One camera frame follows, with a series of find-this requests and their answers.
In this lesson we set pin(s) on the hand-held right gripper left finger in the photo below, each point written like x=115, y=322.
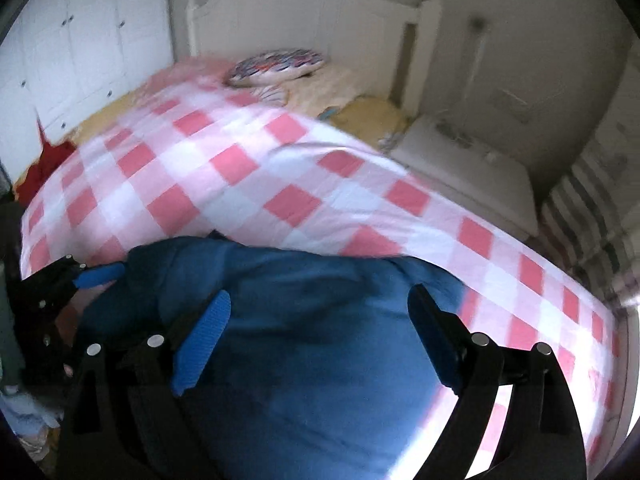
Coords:
x=205, y=345

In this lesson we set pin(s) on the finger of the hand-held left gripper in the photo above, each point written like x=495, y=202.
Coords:
x=100, y=276

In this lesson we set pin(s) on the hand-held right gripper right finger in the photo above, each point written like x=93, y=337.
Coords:
x=440, y=355

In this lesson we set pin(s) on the blue quilted jacket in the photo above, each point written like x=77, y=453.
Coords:
x=310, y=335

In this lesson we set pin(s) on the light blue cloth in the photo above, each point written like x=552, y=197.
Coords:
x=25, y=415

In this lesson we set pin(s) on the red cloth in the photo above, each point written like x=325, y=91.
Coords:
x=50, y=160

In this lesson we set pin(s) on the white nightstand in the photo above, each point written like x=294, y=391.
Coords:
x=465, y=180

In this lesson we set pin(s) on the pink checkered blanket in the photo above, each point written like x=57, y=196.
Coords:
x=250, y=170

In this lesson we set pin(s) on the striped curtain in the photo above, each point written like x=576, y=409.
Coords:
x=585, y=210

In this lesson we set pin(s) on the white wardrobe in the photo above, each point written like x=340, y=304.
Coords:
x=90, y=50

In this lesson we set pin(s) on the yellow bed sheet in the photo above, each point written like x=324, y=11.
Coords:
x=370, y=116

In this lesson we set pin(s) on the patterned round pillow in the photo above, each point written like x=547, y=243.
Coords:
x=277, y=66

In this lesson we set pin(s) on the cream pillow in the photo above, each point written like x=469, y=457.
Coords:
x=330, y=87

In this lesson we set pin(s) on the white bed headboard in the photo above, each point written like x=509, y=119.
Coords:
x=310, y=15

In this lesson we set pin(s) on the white wall conduit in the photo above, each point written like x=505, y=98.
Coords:
x=475, y=70

